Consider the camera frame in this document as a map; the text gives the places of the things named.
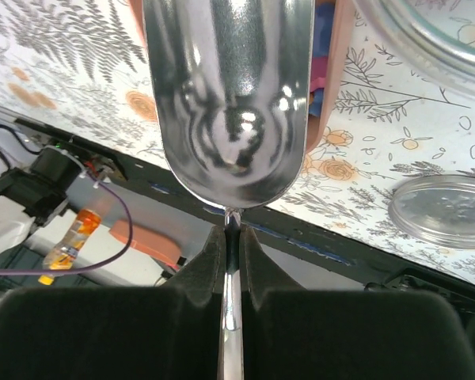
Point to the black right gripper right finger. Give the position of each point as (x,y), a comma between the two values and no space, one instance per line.
(293,333)

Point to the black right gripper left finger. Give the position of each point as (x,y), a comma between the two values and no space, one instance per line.
(166,332)

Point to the silver metal scoop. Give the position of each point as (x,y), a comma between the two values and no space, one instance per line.
(248,183)

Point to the clear glass jar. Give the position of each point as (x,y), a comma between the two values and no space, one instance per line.
(437,38)

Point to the orange plastic bottle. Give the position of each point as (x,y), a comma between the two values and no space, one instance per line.
(63,255)

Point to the silver jar lid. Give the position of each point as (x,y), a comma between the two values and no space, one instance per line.
(438,210)

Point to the pink oval candy box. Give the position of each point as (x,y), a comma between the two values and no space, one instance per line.
(324,79)

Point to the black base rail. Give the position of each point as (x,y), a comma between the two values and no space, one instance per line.
(320,245)

